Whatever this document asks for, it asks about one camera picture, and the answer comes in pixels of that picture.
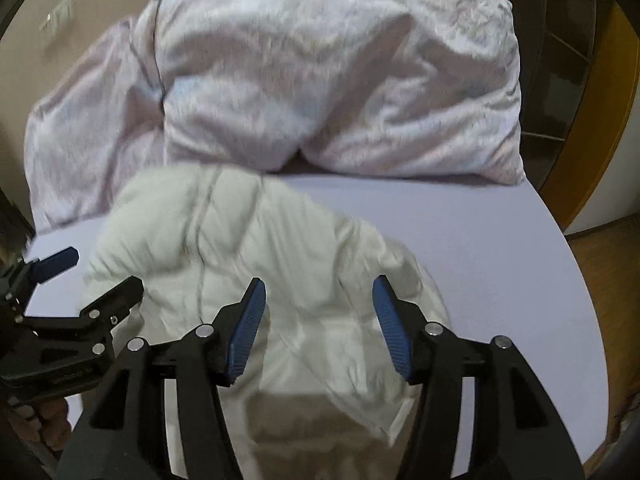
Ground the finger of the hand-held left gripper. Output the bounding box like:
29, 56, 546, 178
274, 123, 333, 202
21, 275, 145, 343
5, 246, 80, 318

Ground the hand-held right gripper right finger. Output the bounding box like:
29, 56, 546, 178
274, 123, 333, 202
372, 275, 586, 480

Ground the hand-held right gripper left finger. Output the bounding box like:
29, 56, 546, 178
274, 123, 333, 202
55, 277, 267, 480

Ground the white puffy down jacket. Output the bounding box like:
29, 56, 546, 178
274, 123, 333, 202
82, 162, 453, 480

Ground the person's left hand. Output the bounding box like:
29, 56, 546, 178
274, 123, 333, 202
14, 394, 72, 453

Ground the pink fluffy duvet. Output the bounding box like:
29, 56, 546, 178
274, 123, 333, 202
24, 0, 529, 235

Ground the wooden door with dark glass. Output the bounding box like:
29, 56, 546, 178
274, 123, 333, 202
486, 0, 640, 233

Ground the white wall switch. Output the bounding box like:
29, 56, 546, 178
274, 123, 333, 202
39, 0, 75, 34

